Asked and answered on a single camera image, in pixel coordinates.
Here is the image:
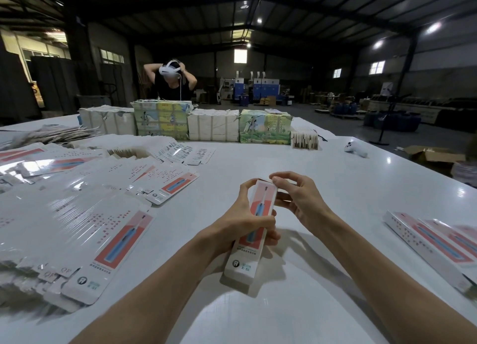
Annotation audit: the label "person's left hand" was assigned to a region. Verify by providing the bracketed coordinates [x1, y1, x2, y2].
[205, 178, 281, 258]

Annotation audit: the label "person's right hand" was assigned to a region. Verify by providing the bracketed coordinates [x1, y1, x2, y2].
[270, 171, 334, 238]

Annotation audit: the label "toothbrush box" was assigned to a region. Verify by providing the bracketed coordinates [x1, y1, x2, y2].
[224, 179, 278, 285]

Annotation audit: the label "pile of carton blanks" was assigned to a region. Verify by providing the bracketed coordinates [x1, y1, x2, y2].
[0, 135, 216, 313]

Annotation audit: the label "person's left forearm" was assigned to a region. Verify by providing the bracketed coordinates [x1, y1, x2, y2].
[71, 234, 225, 344]

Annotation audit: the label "person's right forearm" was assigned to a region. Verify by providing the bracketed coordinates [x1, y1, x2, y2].
[317, 215, 477, 344]

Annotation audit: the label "small beige card stack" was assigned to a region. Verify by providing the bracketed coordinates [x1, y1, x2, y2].
[291, 131, 320, 150]

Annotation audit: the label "small white object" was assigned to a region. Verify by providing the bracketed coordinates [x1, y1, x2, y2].
[344, 138, 369, 158]

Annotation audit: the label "green printed carton bundle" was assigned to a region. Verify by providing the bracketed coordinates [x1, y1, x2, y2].
[238, 109, 293, 146]

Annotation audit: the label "row of white cartons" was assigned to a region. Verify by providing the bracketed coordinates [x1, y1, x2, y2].
[187, 109, 241, 143]
[79, 105, 137, 137]

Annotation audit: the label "blue machine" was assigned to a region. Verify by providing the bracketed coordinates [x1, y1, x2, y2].
[233, 78, 280, 104]

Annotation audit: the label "black floor stand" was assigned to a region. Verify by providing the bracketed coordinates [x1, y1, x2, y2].
[370, 79, 414, 146]

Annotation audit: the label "blue bins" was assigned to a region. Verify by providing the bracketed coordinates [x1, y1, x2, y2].
[364, 111, 422, 132]

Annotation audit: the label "green yellow carton bundle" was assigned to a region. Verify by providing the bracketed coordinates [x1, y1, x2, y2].
[132, 99, 193, 141]

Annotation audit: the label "open cardboard box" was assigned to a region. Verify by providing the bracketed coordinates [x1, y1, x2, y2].
[406, 145, 467, 170]

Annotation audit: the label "white plastic bags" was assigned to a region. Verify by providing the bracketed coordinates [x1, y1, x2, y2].
[451, 161, 477, 188]

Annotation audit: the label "white headset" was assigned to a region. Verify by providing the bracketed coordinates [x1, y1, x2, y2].
[159, 60, 182, 78]

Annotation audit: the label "grey crate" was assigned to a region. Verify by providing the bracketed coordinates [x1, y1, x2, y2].
[77, 94, 113, 110]

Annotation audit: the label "pile of grey flat sheets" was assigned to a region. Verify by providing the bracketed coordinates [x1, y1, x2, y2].
[0, 124, 98, 149]

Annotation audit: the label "dark grey cabinet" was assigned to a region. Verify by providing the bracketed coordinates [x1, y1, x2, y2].
[33, 55, 83, 117]

